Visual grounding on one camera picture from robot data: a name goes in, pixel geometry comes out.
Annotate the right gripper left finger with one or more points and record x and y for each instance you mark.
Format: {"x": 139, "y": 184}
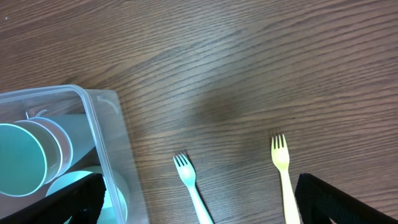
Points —
{"x": 79, "y": 202}

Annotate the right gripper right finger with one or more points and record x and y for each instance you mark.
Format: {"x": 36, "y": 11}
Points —
{"x": 321, "y": 203}

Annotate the teal bowl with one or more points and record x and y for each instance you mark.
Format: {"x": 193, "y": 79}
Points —
{"x": 107, "y": 215}

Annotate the clear plastic container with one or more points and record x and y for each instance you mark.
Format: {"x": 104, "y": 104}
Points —
{"x": 112, "y": 149}

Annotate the yellow plastic fork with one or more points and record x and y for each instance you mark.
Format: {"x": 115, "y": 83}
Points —
{"x": 281, "y": 159}

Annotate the teal top cup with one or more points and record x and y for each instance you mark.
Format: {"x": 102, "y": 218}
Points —
{"x": 30, "y": 157}

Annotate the light blue plastic fork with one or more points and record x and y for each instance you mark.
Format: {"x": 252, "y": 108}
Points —
{"x": 188, "y": 176}

